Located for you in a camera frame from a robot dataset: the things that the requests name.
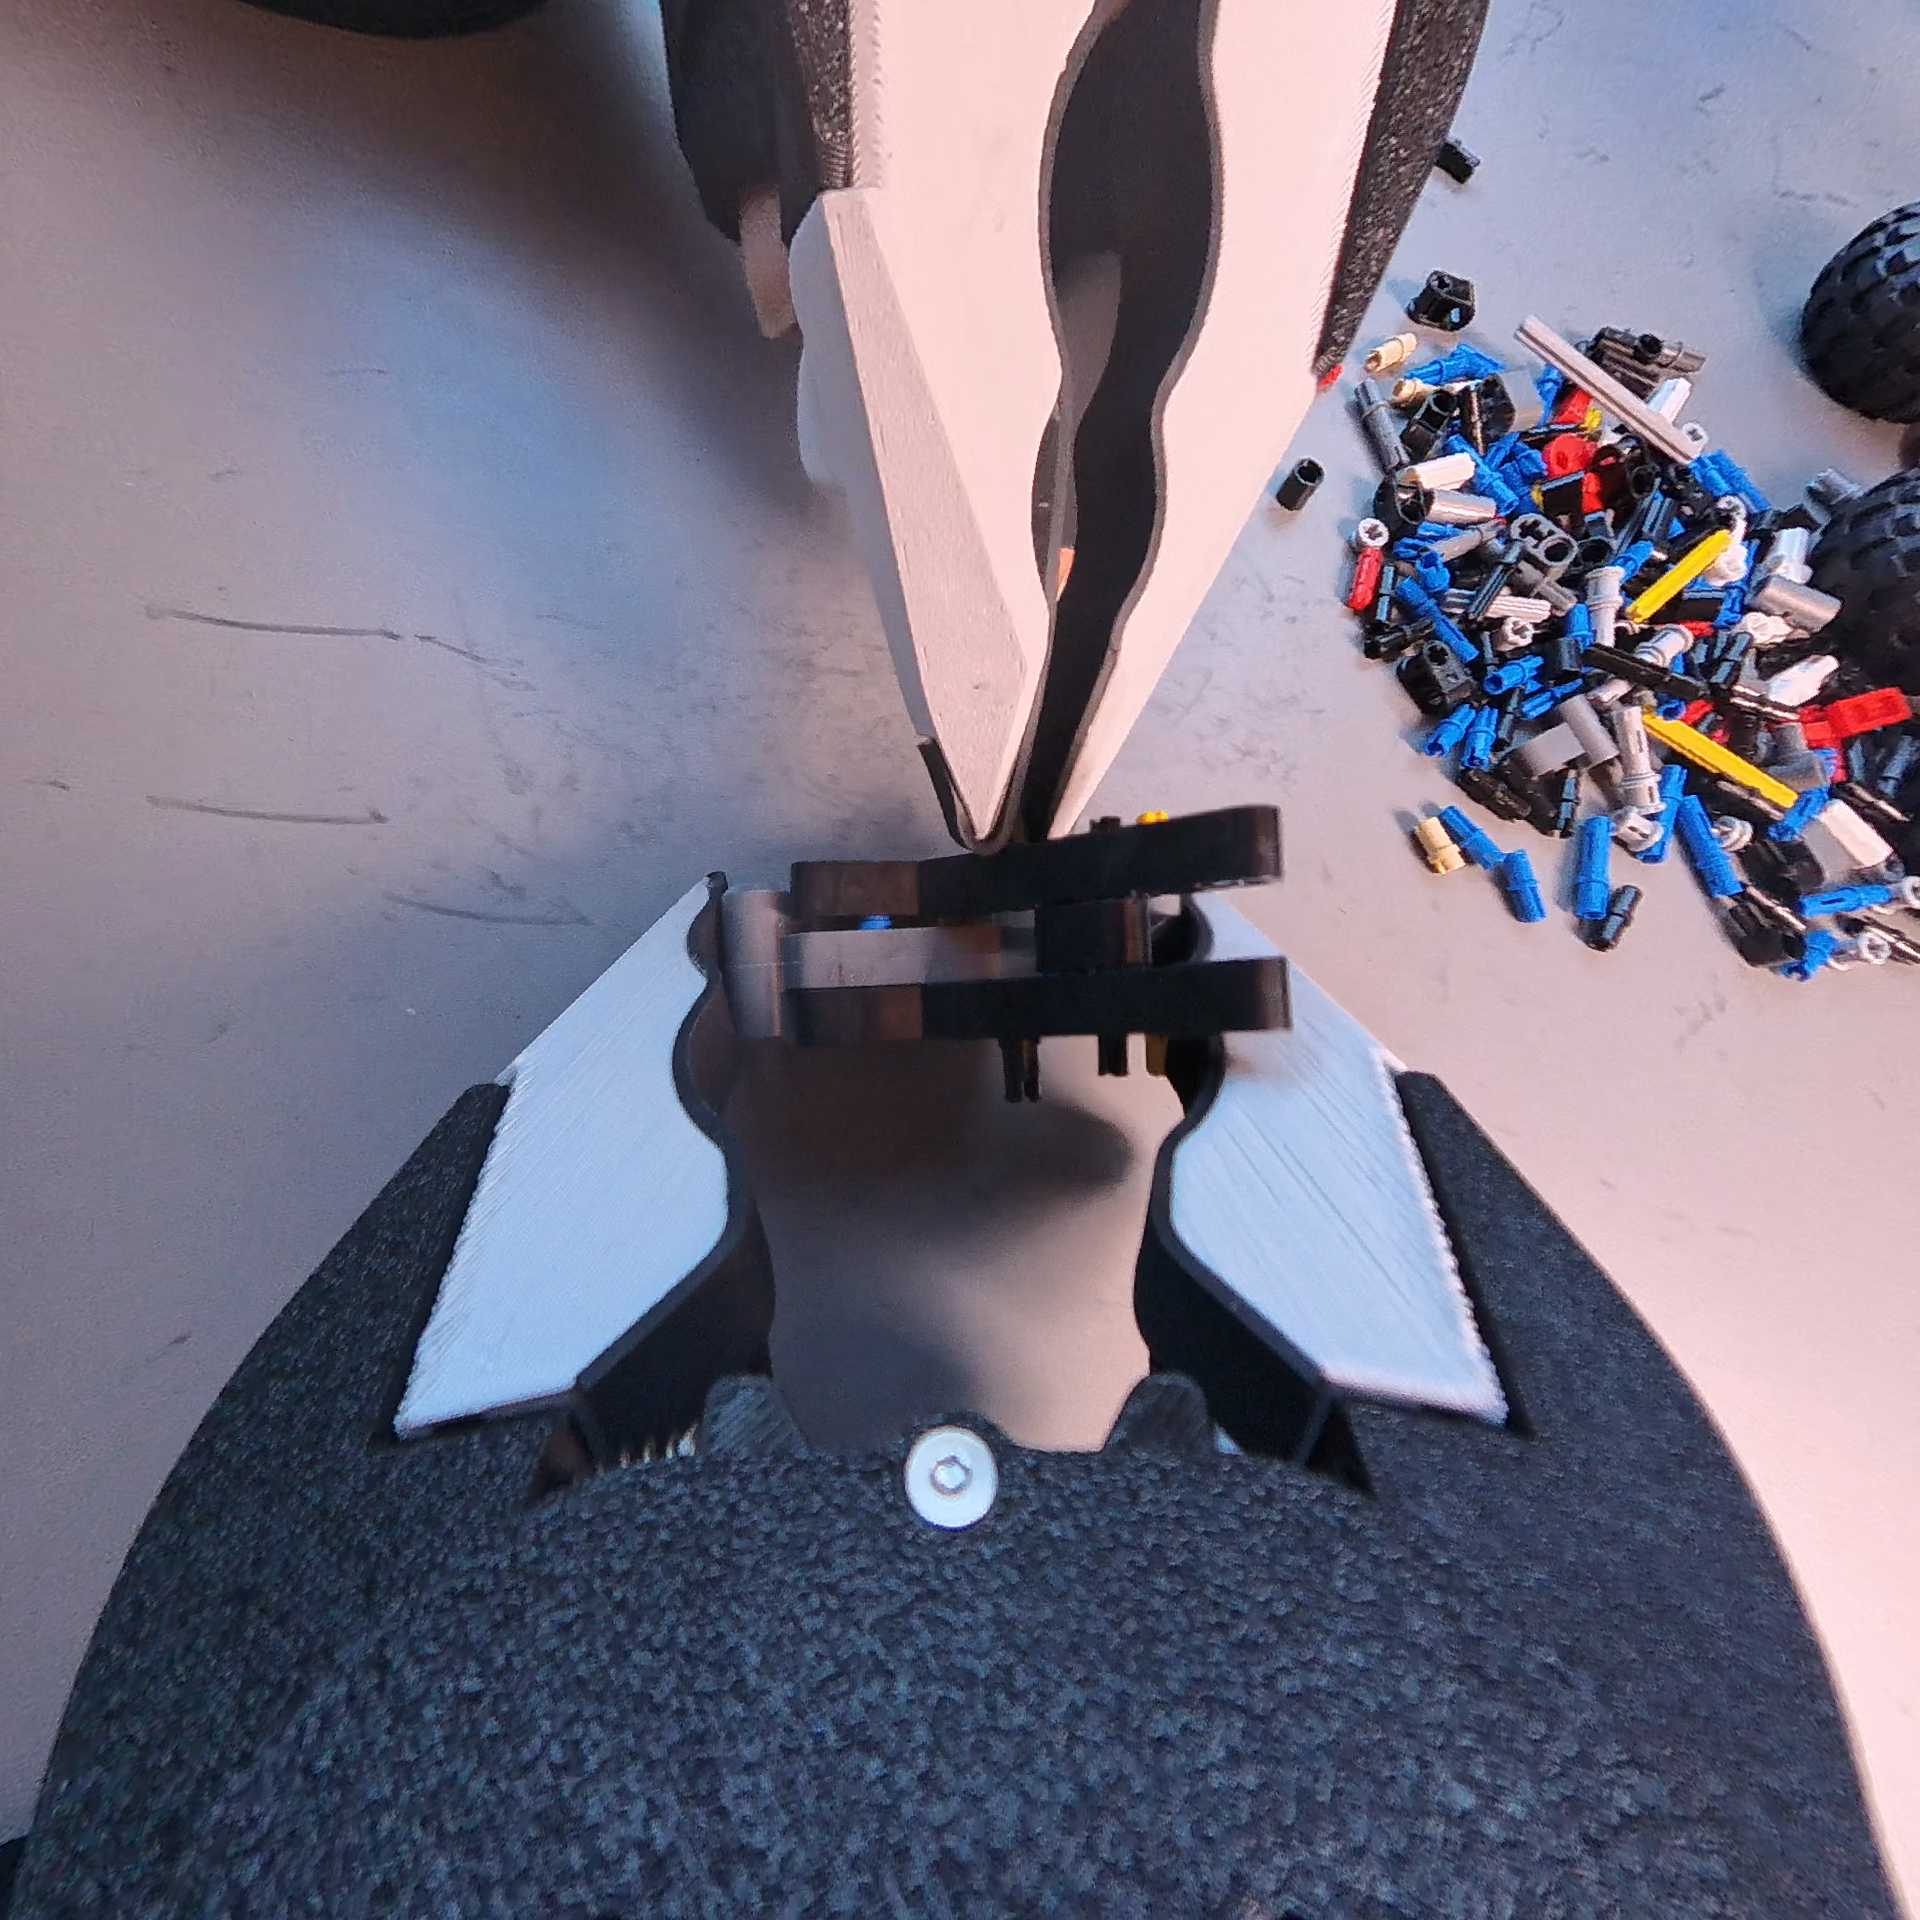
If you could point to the person's left hand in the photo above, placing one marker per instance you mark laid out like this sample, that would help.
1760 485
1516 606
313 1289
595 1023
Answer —
768 270

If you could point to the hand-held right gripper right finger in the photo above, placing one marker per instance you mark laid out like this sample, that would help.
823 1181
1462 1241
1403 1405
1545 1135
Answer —
1339 1201

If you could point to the black toy tyre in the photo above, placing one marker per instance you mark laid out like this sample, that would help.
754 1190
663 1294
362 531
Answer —
1873 585
1873 316

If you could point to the black beam frame yellow pins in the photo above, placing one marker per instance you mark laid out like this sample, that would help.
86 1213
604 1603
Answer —
992 887

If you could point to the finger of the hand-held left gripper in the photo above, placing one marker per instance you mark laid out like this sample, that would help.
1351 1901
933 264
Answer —
1291 181
929 299

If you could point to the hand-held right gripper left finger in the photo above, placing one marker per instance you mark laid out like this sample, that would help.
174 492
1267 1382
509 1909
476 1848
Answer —
583 1201

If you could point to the pile of small building bricks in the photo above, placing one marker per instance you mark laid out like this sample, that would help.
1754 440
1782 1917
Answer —
1623 599

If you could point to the grey desk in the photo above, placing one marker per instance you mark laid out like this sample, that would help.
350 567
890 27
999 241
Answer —
301 599

